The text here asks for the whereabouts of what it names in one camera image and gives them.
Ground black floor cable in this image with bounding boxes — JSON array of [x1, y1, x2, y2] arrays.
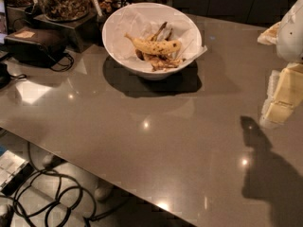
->
[[0, 142, 134, 227]]

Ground white bowl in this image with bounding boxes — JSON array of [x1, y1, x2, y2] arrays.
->
[[101, 2, 203, 81]]

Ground dark metal stand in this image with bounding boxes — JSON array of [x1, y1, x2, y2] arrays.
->
[[34, 10, 99, 53]]

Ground black object left edge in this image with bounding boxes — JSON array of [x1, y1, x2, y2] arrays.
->
[[0, 62, 27, 89]]

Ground brown banana peels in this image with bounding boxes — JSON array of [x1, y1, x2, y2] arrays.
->
[[135, 22, 185, 72]]

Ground yellow spotted banana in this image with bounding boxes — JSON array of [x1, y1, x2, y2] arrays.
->
[[124, 33, 182, 55]]

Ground black box with label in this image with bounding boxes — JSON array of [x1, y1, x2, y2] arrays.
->
[[4, 27, 67, 68]]

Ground white paper liner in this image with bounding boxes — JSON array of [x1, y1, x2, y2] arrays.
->
[[105, 6, 208, 74]]

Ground black cable on table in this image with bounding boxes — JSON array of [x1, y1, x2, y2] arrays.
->
[[49, 51, 76, 73]]

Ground white patterned floor box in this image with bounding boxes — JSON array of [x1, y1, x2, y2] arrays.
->
[[0, 150, 33, 196]]

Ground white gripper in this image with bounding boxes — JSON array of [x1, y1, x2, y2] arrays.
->
[[258, 0, 303, 129]]

